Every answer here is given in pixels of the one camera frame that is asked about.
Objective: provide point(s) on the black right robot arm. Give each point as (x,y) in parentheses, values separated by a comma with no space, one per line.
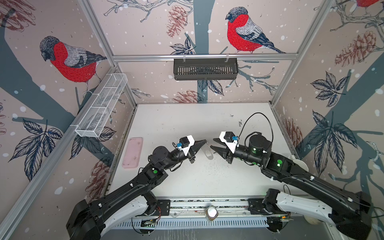
(347,211)

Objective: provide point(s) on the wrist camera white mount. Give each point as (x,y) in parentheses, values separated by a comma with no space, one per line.
(185,143)
(230,140)

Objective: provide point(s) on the white ceramic mug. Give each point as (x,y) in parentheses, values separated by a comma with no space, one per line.
(300,163)

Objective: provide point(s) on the round silver knob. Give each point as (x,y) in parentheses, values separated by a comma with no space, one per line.
(211,213)

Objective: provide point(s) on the pink rectangular tray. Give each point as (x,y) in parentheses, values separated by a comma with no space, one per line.
(132,154)

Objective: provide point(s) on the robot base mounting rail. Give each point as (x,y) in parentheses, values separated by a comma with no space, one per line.
(196,213)

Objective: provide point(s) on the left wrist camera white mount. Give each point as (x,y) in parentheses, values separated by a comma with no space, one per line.
(185,143)

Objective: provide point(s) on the silver metal keyring carabiner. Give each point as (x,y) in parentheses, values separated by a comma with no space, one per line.
(209,155)

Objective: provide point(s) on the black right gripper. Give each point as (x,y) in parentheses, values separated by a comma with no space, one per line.
(224,153)

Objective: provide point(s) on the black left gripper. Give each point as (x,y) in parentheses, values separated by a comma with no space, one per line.
(194,149)

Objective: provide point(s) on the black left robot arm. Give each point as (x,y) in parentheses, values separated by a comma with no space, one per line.
(90,221)

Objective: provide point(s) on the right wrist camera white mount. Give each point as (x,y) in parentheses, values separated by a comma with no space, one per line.
(230,140)

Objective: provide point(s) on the dark grey hanging shelf basket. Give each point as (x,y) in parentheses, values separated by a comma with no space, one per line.
(205,69)

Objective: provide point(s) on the white wire mesh basket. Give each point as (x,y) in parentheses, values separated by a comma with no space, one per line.
(98,114)

